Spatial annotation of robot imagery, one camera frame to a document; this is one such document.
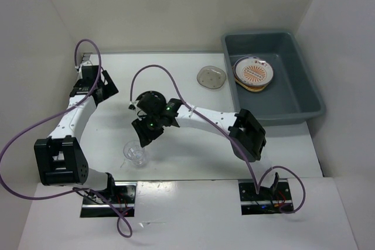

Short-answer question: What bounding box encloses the clear smoky square dish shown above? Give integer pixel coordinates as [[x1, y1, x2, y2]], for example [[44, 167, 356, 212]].
[[196, 66, 227, 90]]

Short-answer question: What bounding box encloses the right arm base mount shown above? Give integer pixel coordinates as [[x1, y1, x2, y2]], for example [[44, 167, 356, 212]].
[[238, 179, 294, 215]]

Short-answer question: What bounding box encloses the grey plastic bin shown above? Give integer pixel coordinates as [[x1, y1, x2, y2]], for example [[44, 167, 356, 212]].
[[221, 29, 326, 126]]

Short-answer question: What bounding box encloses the black round plate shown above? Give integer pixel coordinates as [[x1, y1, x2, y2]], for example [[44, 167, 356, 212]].
[[136, 91, 166, 107]]

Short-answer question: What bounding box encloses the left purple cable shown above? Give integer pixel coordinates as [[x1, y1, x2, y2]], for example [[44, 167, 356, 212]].
[[0, 39, 132, 238]]

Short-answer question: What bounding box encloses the clear plastic cup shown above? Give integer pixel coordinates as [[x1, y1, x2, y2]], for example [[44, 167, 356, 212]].
[[123, 141, 148, 166]]

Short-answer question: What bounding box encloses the woven bamboo pattern tray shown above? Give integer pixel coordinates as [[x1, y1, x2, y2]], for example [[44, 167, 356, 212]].
[[232, 56, 270, 94]]

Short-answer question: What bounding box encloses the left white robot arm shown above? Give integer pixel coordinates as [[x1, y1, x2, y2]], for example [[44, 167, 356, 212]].
[[34, 61, 118, 203]]

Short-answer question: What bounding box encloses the orange patterned round plate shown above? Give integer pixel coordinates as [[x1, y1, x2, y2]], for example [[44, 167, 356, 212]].
[[233, 56, 275, 85]]

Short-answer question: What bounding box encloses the purple round plate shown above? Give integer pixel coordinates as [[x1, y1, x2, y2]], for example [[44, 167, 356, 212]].
[[234, 76, 272, 90]]

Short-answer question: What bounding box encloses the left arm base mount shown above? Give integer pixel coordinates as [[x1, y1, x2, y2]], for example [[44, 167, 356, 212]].
[[74, 181, 137, 218]]

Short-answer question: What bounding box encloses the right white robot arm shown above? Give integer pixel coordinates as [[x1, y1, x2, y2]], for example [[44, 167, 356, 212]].
[[128, 91, 278, 199]]

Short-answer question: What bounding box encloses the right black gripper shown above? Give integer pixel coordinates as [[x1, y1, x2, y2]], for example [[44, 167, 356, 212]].
[[132, 113, 164, 148]]

